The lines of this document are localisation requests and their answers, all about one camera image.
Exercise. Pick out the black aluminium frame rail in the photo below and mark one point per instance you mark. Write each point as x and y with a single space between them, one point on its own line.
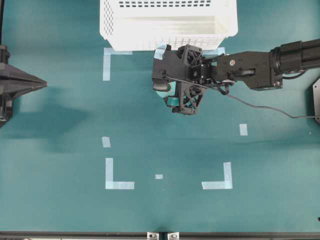
51 235

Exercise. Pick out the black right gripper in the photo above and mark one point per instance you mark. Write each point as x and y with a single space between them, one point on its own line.
191 69

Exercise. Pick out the metal bracket on front rail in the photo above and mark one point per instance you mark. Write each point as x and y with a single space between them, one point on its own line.
173 235
153 236

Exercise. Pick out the small light blue tape piece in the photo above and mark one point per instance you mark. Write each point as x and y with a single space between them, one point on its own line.
159 176

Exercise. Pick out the white perforated plastic basket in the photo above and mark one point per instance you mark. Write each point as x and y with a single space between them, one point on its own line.
140 25

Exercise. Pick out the small light blue tape strip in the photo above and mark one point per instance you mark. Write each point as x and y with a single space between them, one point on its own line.
106 142
243 129

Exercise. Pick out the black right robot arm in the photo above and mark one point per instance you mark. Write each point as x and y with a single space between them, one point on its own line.
259 71

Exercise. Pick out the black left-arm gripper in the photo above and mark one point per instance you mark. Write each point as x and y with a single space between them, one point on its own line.
13 84

